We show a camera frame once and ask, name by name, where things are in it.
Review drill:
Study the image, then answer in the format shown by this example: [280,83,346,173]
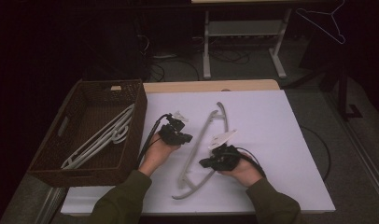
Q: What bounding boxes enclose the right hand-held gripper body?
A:
[207,128,242,172]

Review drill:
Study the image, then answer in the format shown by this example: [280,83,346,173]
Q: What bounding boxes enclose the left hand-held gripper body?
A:
[158,110,190,147]

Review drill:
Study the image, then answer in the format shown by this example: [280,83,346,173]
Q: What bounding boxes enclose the grey plastic clothes hanger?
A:
[65,119,131,169]
[62,115,133,171]
[60,103,136,171]
[171,101,231,201]

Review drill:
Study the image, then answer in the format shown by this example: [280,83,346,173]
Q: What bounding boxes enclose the brown wicker basket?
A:
[26,78,148,189]

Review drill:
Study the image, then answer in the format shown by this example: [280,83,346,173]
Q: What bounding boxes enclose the person's left hand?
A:
[138,133,181,177]

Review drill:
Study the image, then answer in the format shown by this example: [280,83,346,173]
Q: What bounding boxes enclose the person's right hand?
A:
[218,150,264,189]

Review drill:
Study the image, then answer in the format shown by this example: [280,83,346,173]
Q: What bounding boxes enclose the white table sheet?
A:
[60,89,336,216]

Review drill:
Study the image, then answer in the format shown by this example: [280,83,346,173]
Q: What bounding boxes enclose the power strip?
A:
[191,35,273,41]

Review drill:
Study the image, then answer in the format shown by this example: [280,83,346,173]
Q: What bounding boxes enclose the white metal rack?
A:
[190,0,293,80]

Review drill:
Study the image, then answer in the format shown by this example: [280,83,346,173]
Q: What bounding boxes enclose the black metal stand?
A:
[287,31,364,121]

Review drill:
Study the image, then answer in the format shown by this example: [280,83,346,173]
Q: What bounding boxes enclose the right hand-held gripper cable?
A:
[233,125,332,183]

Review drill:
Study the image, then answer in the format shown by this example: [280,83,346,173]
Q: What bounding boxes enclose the black floor cable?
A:
[150,58,201,82]

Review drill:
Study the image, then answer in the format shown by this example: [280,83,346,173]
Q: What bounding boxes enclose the tangled black floor cables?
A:
[209,49,251,65]

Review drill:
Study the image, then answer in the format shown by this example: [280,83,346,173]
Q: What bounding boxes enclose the metal floor rail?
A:
[321,91,379,202]

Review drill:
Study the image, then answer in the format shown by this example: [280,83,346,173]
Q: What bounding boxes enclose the thin wire clothes hanger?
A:
[294,0,347,45]

